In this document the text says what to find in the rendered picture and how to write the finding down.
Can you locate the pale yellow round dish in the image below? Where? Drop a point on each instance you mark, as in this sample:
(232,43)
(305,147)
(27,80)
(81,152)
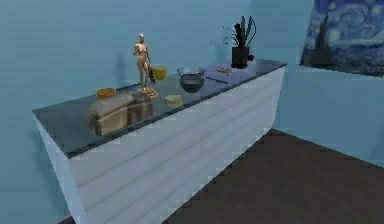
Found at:
(173,100)

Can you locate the blue starry night painting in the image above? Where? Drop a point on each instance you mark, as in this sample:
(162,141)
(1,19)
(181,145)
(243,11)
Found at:
(346,36)

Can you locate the dark grey cooking pot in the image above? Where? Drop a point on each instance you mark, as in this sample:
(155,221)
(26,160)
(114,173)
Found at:
(191,80)

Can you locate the golden human figure statue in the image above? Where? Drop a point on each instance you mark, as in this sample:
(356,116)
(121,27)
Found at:
(143,63)

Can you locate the small brown flat food piece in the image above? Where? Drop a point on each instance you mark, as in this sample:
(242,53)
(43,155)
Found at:
(222,69)

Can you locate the yellow cup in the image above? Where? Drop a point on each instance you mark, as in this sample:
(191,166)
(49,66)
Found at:
(160,72)

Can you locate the white cupboard with dark top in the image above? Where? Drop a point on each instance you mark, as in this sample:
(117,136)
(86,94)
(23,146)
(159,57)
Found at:
(173,156)

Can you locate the dark pot with black plant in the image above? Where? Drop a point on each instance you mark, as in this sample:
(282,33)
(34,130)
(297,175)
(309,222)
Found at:
(241,50)

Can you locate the dark thin knife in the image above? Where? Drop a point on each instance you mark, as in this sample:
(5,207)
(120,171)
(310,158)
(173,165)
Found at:
(216,80)

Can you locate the sliced brown bread loaf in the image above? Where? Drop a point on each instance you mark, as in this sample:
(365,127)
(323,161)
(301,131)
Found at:
(116,111)

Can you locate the orange bowl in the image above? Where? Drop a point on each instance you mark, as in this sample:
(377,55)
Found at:
(105,93)

